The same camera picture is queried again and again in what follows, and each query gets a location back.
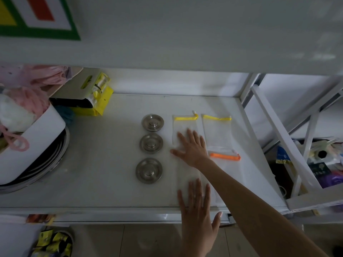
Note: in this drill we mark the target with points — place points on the person's left hand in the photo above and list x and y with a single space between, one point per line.
198 227

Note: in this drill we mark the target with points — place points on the person's right hand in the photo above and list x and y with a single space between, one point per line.
193 153

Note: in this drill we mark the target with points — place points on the person's right little finger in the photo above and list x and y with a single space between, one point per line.
203 142

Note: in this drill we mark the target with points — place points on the person's right thumb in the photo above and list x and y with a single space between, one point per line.
177 153

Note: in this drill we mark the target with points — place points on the person's left thumb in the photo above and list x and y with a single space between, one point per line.
217 220

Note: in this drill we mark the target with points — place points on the person's left little finger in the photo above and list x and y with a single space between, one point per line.
181 202

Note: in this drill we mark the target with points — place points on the person's left middle finger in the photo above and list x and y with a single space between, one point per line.
198 192

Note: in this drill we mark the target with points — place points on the person's right middle finger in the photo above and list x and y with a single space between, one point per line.
190 137

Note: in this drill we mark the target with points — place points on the yellow-trimmed white mesh bag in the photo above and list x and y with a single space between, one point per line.
185 124
218 132

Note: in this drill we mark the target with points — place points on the plain white mesh bag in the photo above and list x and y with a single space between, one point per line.
187 172

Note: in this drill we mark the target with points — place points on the person's right forearm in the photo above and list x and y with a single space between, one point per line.
254 211

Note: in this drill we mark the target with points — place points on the steel sink strainer plug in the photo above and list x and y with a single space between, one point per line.
149 170
151 143
152 122

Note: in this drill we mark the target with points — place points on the orange-trimmed white mesh bag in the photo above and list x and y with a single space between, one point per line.
227 165

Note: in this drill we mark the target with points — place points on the white shelf unit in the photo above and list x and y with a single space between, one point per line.
118 214

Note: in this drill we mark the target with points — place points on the blue packet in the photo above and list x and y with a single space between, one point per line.
282 155

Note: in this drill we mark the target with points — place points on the white crossbraced rack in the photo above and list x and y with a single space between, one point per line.
284 136

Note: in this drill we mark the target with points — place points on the yellow packaged tool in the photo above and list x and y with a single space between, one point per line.
103 97

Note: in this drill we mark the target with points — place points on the dark packet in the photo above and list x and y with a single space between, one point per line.
320 170

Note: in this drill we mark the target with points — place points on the blue scrubber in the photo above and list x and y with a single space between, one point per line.
65 113

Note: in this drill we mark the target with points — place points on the purple packet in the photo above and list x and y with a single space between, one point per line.
332 180

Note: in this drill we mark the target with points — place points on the white cardboard box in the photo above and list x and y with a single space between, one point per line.
72 88

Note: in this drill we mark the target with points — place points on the stack of steel pans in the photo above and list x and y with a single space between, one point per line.
51 163

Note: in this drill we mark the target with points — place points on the pile of yellow black packets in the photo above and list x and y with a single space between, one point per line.
52 243

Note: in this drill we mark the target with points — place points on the white storage bin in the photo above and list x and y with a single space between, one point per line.
32 147

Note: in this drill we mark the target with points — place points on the green-bordered colourful sign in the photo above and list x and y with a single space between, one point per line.
40 29

